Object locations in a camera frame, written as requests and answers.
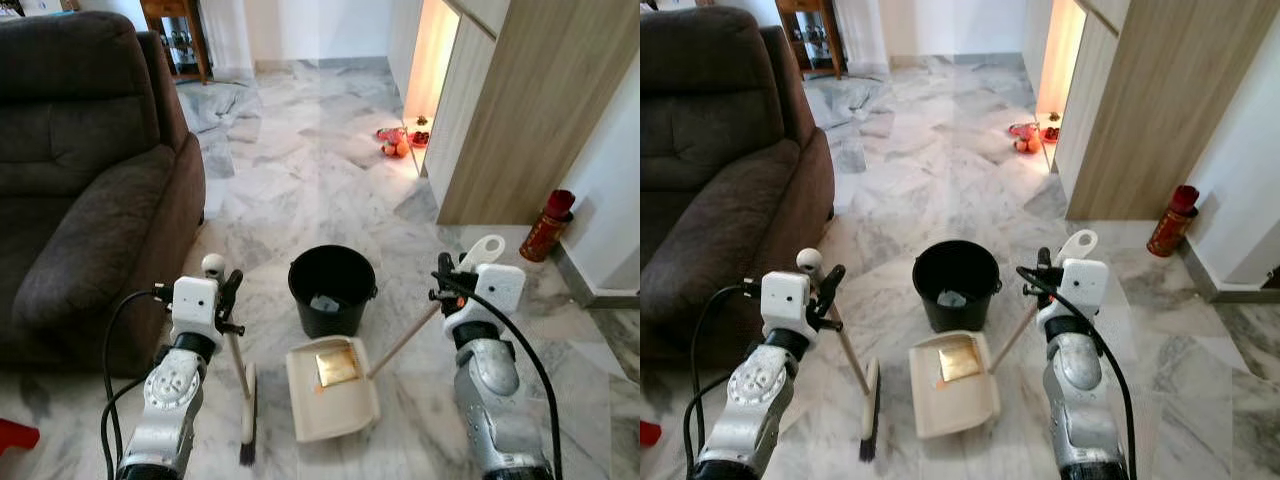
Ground beige hand broom dark bristles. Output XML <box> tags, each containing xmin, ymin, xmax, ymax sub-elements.
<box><xmin>201</xmin><ymin>252</ymin><xmax>260</xmax><ymax>468</ymax></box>
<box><xmin>796</xmin><ymin>246</ymin><xmax>882</xmax><ymax>464</ymax></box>

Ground red cylindrical can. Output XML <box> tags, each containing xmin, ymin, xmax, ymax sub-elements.
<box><xmin>1145</xmin><ymin>183</ymin><xmax>1201</xmax><ymax>259</ymax></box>
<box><xmin>518</xmin><ymin>187</ymin><xmax>577</xmax><ymax>265</ymax></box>

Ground brown wooden side table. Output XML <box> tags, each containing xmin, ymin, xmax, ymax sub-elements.
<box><xmin>139</xmin><ymin>0</ymin><xmax>214</xmax><ymax>85</ymax></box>
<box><xmin>774</xmin><ymin>0</ymin><xmax>850</xmax><ymax>80</ymax></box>

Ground tall light wood cabinet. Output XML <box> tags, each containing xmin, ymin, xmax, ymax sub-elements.
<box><xmin>385</xmin><ymin>0</ymin><xmax>641</xmax><ymax>227</ymax></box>
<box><xmin>1021</xmin><ymin>0</ymin><xmax>1280</xmax><ymax>222</ymax></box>

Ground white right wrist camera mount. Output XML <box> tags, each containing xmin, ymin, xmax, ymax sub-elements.
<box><xmin>1054</xmin><ymin>257</ymin><xmax>1112</xmax><ymax>312</ymax></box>
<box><xmin>469</xmin><ymin>261</ymin><xmax>528</xmax><ymax>317</ymax></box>

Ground red and orange ornament pile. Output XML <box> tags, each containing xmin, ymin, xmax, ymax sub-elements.
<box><xmin>1007</xmin><ymin>112</ymin><xmax>1062</xmax><ymax>155</ymax></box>
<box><xmin>375</xmin><ymin>116</ymin><xmax>432</xmax><ymax>160</ymax></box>

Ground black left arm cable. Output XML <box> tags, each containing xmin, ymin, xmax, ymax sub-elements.
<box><xmin>682</xmin><ymin>281</ymin><xmax>767</xmax><ymax>480</ymax></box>
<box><xmin>99</xmin><ymin>286</ymin><xmax>177</xmax><ymax>480</ymax></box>

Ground dark brown fabric sofa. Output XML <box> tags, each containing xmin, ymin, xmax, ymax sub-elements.
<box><xmin>0</xmin><ymin>11</ymin><xmax>209</xmax><ymax>377</ymax></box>
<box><xmin>640</xmin><ymin>6</ymin><xmax>837</xmax><ymax>367</ymax></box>

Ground black plastic bucket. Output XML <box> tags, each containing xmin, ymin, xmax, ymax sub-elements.
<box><xmin>287</xmin><ymin>244</ymin><xmax>380</xmax><ymax>340</ymax></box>
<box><xmin>911</xmin><ymin>239</ymin><xmax>1003</xmax><ymax>335</ymax></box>

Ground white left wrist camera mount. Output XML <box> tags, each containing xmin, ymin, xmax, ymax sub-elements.
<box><xmin>759</xmin><ymin>270</ymin><xmax>814</xmax><ymax>332</ymax></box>
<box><xmin>170</xmin><ymin>276</ymin><xmax>222</xmax><ymax>337</ymax></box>

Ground beige long-handled dustpan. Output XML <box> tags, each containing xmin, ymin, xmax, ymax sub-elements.
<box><xmin>907</xmin><ymin>229</ymin><xmax>1100</xmax><ymax>440</ymax></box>
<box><xmin>284</xmin><ymin>234</ymin><xmax>508</xmax><ymax>445</ymax></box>

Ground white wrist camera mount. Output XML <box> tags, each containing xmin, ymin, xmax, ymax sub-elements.
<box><xmin>170</xmin><ymin>276</ymin><xmax>222</xmax><ymax>337</ymax></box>
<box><xmin>759</xmin><ymin>270</ymin><xmax>814</xmax><ymax>332</ymax></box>
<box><xmin>1054</xmin><ymin>257</ymin><xmax>1112</xmax><ymax>312</ymax></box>
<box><xmin>469</xmin><ymin>261</ymin><xmax>528</xmax><ymax>317</ymax></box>

